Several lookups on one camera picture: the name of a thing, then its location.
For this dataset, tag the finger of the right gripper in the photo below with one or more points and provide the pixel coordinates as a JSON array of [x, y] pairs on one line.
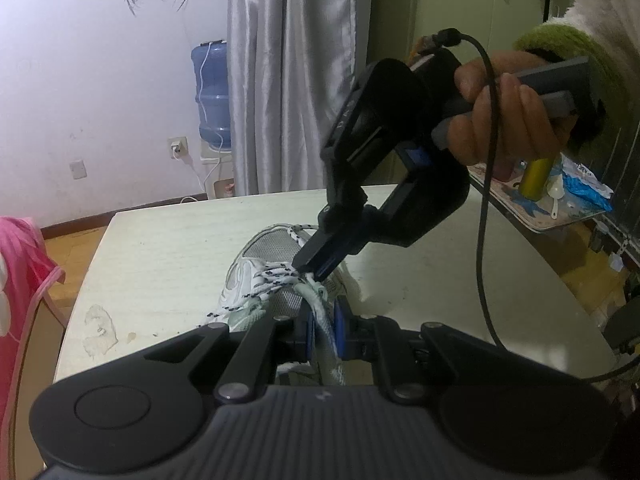
[[313, 240], [327, 259]]

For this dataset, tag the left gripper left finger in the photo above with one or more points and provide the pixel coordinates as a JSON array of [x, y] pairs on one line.
[[258, 351]]

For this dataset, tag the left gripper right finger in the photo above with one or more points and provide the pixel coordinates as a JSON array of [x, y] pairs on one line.
[[396, 356]]

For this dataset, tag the white black speckled shoelace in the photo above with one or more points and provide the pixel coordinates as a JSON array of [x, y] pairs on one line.
[[262, 280]]

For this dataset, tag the white mint sneaker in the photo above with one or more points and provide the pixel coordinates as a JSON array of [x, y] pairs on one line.
[[324, 366]]

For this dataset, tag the person's right hand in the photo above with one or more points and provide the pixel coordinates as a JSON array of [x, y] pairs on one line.
[[526, 131]]

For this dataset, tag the white water dispenser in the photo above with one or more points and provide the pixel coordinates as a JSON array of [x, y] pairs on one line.
[[217, 166]]

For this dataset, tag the grey curtain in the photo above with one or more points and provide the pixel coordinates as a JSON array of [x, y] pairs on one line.
[[291, 64]]

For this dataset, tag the cluttered side table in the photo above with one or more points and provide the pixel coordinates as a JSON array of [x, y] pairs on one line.
[[570, 194]]

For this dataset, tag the blue water bottle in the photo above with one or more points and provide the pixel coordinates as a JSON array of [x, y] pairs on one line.
[[212, 94]]

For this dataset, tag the grey office chair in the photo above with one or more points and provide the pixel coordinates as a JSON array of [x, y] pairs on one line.
[[622, 330]]

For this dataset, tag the white wall socket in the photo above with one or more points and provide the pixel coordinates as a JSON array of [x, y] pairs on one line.
[[178, 147]]

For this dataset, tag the white wall switch plate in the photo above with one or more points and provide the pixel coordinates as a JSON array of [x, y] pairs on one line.
[[78, 169]]

